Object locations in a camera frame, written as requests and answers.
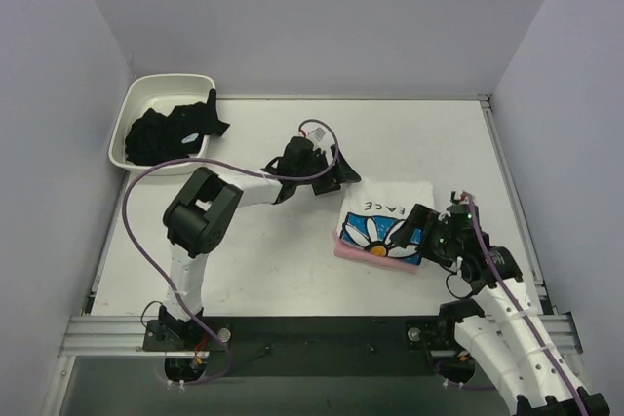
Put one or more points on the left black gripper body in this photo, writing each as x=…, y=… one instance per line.
x=325, y=175

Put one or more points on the white t shirt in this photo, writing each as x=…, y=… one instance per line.
x=372, y=211

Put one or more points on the pink t shirt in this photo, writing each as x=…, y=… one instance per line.
x=344, y=251

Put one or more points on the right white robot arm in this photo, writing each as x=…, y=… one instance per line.
x=497, y=324

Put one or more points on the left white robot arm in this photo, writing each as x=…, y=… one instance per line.
x=200, y=214

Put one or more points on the black t shirt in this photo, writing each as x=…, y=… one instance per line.
x=155, y=138

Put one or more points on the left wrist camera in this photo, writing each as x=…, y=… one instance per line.
x=315, y=136

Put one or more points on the aluminium right side rail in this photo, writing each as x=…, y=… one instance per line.
x=516, y=206

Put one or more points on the aluminium rail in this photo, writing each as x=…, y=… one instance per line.
x=516, y=206
x=122, y=336

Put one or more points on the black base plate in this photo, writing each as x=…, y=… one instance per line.
x=355, y=346

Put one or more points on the aluminium front rail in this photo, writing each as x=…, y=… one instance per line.
x=122, y=336

